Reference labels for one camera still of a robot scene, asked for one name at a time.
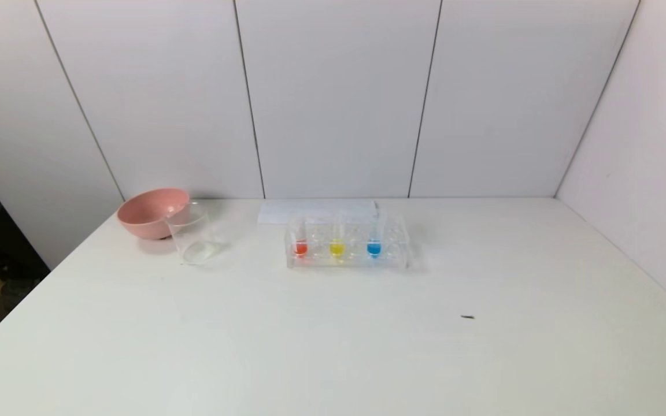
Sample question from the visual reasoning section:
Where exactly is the test tube with blue pigment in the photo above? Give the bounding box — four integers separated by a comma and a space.
367, 208, 384, 259

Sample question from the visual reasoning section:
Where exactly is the clear glass beaker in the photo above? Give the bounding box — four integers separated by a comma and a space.
164, 201, 222, 266

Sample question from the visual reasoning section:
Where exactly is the pink plastic bowl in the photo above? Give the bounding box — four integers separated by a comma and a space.
117, 188, 190, 240

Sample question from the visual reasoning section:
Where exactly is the test tube with red pigment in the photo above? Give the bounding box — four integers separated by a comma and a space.
291, 213, 309, 258

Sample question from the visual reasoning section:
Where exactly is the white paper sheet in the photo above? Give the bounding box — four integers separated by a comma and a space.
257, 200, 380, 225

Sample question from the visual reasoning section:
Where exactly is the test tube with yellow pigment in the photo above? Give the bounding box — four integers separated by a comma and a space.
330, 214, 346, 259

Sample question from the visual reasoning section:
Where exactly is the clear acrylic test tube rack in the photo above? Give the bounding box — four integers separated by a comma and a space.
285, 213, 412, 271

